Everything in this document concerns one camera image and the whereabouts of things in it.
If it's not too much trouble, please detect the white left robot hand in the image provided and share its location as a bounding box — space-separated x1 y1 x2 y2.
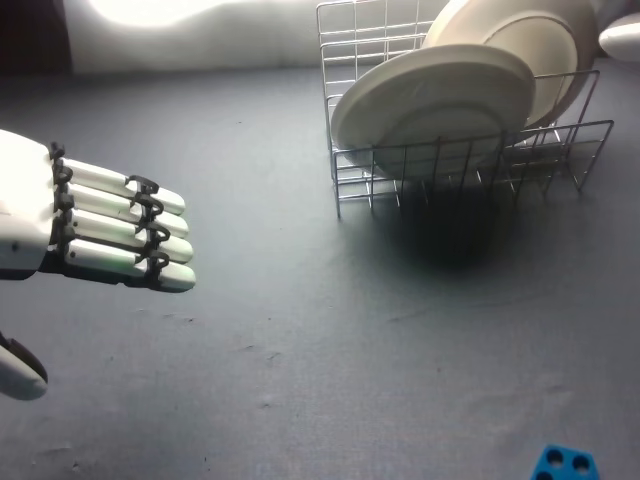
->
0 128 197 403

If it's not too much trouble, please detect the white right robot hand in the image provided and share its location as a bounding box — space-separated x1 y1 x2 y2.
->
598 12 640 64

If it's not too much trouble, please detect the white backdrop cloth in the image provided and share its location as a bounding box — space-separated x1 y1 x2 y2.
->
64 0 640 76

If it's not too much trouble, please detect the grey table cloth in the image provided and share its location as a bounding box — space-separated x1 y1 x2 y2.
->
0 54 640 480

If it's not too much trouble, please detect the blue pentagon block with holes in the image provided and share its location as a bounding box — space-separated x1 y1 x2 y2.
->
532 443 609 480

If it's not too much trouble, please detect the silver wire dish rack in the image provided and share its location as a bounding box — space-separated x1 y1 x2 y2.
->
315 0 616 219

